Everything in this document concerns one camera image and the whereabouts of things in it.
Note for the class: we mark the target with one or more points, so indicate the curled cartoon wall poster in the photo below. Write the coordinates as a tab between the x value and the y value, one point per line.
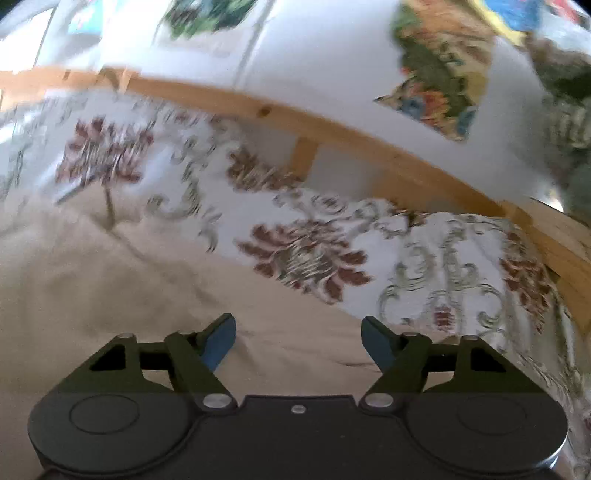
85	16

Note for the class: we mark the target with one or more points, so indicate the wooden bed frame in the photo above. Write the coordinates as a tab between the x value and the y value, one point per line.
369	143

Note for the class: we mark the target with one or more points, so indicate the floral patterned bedsheet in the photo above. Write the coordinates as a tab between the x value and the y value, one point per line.
406	258

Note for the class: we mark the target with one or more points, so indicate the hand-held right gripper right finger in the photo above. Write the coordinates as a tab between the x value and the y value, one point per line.
379	346

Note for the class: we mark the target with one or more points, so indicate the white wall pipe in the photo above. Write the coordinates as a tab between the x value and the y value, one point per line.
256	41

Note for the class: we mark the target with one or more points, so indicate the blond cartoon character wall poster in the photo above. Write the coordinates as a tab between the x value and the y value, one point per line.
203	23

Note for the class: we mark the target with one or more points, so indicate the clear plastic bag of clothes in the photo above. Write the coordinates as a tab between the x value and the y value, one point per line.
568	115

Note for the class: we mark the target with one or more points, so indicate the landscape wall poster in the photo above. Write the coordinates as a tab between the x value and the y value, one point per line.
438	69

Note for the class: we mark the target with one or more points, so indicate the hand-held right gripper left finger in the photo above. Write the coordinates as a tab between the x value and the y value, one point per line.
219	344

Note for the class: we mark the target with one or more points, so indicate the beige hooded jacket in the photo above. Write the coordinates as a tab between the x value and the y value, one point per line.
115	286

